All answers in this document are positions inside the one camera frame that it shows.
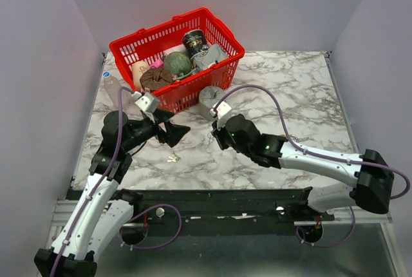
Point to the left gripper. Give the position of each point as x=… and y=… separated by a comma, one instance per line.
x=174, y=133

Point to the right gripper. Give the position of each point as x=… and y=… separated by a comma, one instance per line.
x=218, y=134

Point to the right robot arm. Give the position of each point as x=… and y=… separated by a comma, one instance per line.
x=362, y=180

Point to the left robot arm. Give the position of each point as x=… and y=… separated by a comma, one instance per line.
x=88, y=230

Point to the grey taped cylinder roll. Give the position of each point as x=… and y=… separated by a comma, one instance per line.
x=207, y=98

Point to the brown fabric pouch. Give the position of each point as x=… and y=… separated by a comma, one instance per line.
x=155, y=79

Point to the pink small box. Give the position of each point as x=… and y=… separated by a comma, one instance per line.
x=157, y=64

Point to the green round melon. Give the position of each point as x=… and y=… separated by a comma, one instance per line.
x=177, y=63

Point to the red plastic shopping basket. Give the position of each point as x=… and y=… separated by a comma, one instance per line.
x=157, y=42

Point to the clear plastic water bottle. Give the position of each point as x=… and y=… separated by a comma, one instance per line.
x=112, y=86

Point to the grey wrapped bundle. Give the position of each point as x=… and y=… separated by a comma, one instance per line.
x=208, y=58

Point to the black printed can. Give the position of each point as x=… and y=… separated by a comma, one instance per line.
x=195, y=43

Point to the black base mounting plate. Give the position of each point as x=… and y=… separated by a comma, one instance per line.
x=223, y=212

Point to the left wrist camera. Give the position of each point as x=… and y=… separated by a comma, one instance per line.
x=147, y=102

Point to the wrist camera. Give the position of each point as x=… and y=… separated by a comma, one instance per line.
x=147, y=102
x=221, y=113

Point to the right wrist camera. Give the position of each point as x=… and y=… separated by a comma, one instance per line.
x=221, y=113

